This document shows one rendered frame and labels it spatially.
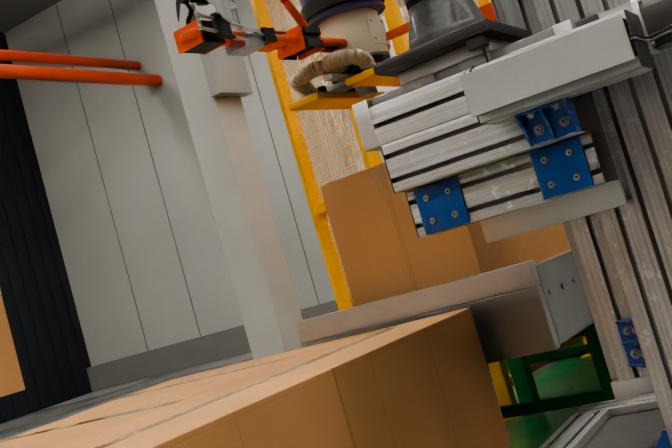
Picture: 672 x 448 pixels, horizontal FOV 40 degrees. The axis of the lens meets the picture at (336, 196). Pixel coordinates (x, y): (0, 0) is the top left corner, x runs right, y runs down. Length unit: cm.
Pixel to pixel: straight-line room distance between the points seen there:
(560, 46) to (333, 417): 74
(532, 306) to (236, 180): 158
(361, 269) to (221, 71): 129
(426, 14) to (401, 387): 73
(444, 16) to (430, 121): 18
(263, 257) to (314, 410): 187
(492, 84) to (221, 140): 213
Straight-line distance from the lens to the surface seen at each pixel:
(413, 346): 193
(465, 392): 209
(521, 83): 145
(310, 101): 240
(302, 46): 226
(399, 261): 241
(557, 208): 170
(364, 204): 244
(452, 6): 166
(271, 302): 343
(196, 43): 200
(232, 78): 355
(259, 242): 345
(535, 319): 220
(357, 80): 231
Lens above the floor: 70
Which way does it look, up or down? 5 degrees up
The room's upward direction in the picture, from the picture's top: 16 degrees counter-clockwise
